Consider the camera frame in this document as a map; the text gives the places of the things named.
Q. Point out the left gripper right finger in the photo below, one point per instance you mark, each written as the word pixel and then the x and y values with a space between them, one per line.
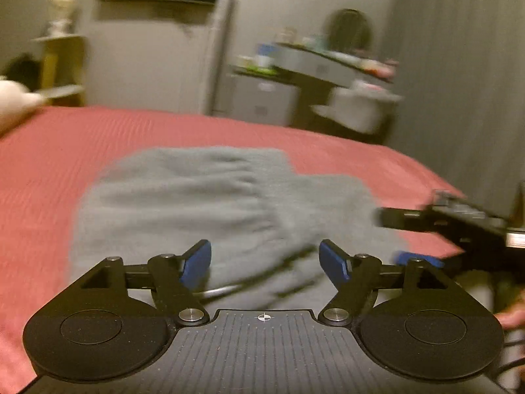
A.
pixel 354 278

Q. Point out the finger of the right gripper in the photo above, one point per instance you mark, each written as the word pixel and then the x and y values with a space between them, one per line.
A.
pixel 403 219
pixel 403 258

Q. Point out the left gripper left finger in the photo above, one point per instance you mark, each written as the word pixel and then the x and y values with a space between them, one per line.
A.
pixel 175 277

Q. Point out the grey sweatpants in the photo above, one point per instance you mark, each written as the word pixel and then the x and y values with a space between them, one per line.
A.
pixel 264 222

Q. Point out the person right hand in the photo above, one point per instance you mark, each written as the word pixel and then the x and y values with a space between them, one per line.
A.
pixel 512 318

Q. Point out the pink ribbed bedspread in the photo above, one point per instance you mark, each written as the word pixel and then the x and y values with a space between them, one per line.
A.
pixel 48 162

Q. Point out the dark desk with clutter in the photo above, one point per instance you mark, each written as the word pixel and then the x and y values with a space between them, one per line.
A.
pixel 315 74

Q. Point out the grey drawer cabinet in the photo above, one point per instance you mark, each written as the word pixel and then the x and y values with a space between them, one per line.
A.
pixel 262 101

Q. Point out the pink plush pillow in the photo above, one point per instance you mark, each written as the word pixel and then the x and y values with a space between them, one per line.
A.
pixel 17 103

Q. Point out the yellow legged side table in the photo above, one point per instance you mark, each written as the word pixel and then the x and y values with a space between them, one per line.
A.
pixel 62 73

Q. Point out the black bag on floor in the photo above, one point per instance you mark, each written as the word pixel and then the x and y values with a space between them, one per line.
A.
pixel 24 69

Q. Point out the wrapped flower bouquet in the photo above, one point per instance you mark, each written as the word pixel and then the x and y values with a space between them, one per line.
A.
pixel 61 17

